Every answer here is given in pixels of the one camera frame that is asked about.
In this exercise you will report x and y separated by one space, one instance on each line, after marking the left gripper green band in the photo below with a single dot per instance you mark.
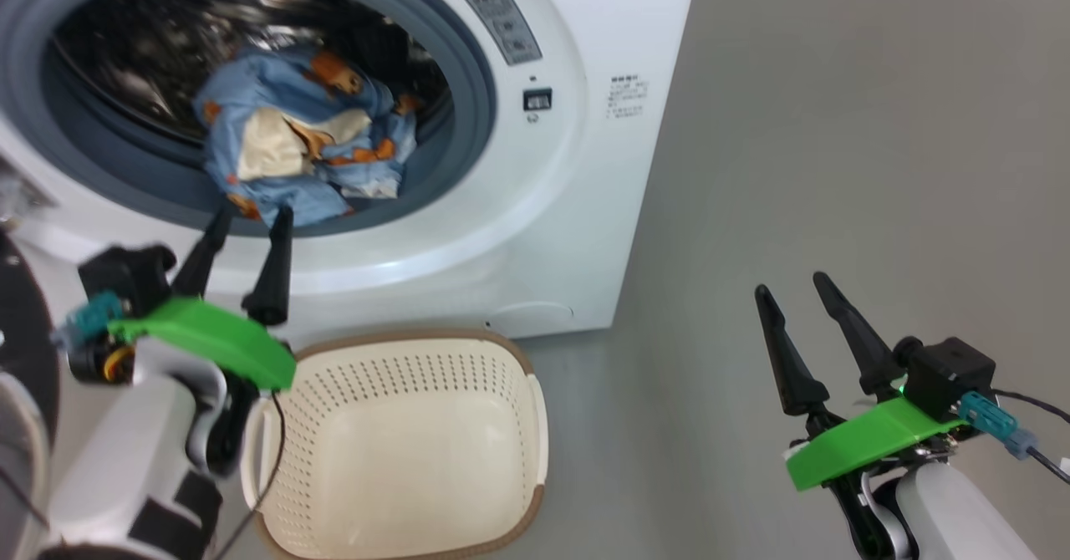
217 338

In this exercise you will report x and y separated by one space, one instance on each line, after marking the grey rubber door seal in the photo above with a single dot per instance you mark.
468 84

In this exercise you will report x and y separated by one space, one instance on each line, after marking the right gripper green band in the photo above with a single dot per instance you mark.
869 439

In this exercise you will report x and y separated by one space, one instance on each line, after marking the round white filter cover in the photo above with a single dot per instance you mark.
531 316

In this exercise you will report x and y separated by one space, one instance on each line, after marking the black round glass washer door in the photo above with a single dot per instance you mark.
17 309

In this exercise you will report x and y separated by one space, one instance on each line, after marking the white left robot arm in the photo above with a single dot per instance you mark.
109 460

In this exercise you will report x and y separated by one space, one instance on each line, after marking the white front-load washing machine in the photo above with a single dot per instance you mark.
568 209

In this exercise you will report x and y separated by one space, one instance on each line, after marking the cream perforated laundry basket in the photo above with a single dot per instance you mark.
401 460

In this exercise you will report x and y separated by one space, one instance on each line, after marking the blue cartoon print garment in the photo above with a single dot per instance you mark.
276 92

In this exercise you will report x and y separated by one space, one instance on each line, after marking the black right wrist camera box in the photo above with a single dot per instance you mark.
949 376

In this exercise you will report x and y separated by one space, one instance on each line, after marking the grey warning sticker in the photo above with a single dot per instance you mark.
500 21

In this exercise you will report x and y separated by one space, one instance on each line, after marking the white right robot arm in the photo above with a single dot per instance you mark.
961 518

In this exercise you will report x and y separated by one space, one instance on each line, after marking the black door latch socket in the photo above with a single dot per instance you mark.
537 99

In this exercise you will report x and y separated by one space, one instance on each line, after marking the steel washer drum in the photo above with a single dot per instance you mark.
125 42

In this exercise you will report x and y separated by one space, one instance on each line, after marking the pale blue garment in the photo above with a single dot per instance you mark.
368 180

